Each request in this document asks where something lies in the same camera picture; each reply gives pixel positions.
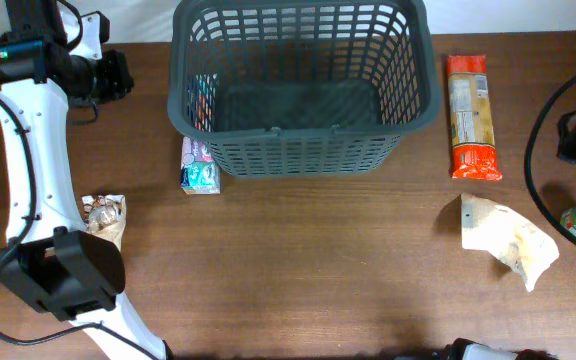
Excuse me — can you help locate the small brown snack bag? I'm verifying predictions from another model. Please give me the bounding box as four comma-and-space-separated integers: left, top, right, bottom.
82, 194, 127, 250

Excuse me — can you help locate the beige crumpled paper bag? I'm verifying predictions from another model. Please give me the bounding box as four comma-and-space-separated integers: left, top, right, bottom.
460, 193, 560, 292

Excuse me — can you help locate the red orange pasta packet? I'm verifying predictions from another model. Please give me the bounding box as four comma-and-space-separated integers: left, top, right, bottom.
446, 55, 503, 181

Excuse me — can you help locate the multicolour tissue pack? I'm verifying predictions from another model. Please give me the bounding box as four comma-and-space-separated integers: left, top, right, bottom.
180, 74, 221, 195

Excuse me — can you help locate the grey plastic shopping basket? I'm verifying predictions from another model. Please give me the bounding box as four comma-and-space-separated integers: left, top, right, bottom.
167, 0, 441, 178

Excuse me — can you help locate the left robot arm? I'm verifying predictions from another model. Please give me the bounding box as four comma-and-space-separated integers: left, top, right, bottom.
0, 0, 172, 359

